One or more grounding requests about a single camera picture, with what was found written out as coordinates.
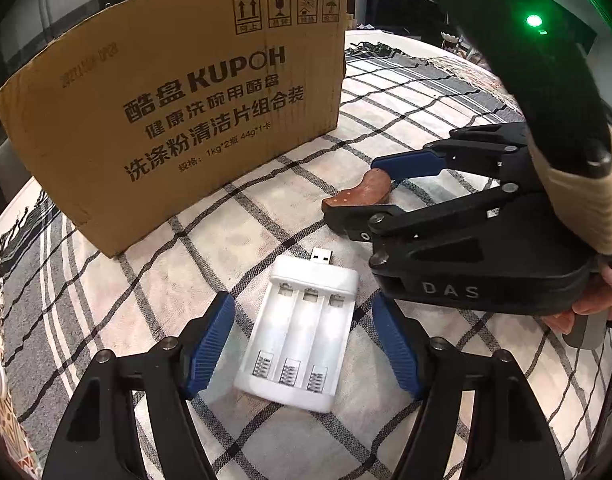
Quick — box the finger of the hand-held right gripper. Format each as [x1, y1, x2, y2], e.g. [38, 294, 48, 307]
[322, 180, 541, 257]
[372, 124, 535, 186]

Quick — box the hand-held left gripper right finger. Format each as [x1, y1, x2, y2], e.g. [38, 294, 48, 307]
[372, 292, 566, 480]

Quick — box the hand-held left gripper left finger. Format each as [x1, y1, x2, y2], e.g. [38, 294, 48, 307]
[42, 291, 237, 480]

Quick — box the brown wooden handle piece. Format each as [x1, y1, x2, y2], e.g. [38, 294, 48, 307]
[322, 169, 393, 211]

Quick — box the white battery charger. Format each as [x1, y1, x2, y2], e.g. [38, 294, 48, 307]
[233, 247, 361, 414]

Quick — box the brown cardboard box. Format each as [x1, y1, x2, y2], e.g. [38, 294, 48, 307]
[0, 0, 349, 259]

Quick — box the person's right hand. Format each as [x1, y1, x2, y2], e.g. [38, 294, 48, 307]
[543, 262, 612, 336]

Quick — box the black white checked cloth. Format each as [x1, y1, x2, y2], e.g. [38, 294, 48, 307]
[0, 35, 612, 480]

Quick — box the black television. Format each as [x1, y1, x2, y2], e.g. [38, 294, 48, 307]
[367, 0, 467, 42]

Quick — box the floral patterned table runner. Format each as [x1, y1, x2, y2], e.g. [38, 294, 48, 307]
[0, 390, 43, 480]

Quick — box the grey dining chair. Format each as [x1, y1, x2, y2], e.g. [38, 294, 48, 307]
[0, 137, 33, 203]

